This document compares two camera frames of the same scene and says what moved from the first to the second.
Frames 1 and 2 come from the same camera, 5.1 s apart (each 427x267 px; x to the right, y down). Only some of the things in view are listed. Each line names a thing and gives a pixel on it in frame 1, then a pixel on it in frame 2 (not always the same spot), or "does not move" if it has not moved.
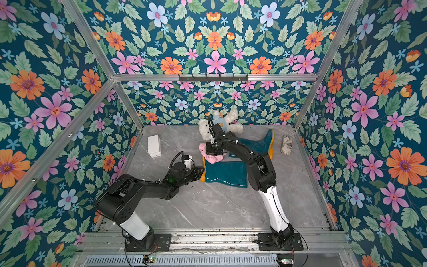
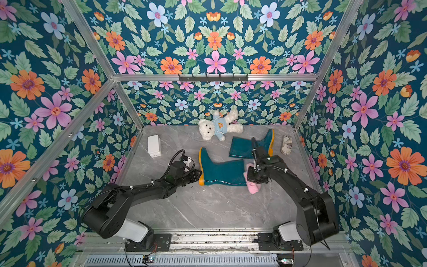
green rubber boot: x=234 y=173 does not move
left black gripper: x=194 y=174 does not move
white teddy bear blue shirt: x=228 y=121 does not move
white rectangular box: x=154 y=146 does not move
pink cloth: x=212 y=159 → x=254 y=188
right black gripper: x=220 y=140 → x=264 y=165
